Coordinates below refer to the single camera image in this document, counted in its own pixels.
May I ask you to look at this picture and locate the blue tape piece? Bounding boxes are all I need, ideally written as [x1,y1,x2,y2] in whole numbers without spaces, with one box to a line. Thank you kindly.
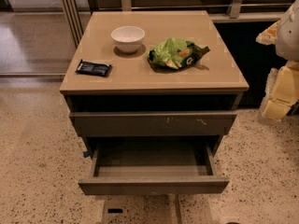
[83,151,90,158]

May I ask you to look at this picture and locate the white ceramic bowl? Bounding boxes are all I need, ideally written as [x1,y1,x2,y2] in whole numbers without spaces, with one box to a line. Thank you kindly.
[111,26,145,53]

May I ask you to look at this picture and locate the metal railing frame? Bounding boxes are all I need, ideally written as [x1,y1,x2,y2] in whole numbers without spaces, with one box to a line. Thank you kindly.
[62,0,295,38]

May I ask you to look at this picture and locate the green chip bag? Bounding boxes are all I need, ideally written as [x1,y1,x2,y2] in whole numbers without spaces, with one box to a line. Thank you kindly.
[148,38,210,70]

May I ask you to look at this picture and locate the grey drawer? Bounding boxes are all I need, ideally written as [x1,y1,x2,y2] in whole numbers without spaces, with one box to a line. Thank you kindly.
[70,111,236,137]
[78,141,229,195]

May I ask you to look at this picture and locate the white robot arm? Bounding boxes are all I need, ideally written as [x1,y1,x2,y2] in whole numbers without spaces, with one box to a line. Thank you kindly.
[256,0,299,125]

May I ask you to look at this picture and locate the grey drawer cabinet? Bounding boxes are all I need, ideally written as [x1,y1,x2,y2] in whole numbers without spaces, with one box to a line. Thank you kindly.
[60,11,249,153]

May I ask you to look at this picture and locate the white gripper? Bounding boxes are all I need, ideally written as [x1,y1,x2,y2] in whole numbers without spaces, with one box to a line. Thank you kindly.
[256,21,299,125]

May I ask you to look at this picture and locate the dark blue snack packet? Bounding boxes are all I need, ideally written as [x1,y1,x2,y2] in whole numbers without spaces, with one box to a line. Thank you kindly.
[76,60,112,77]

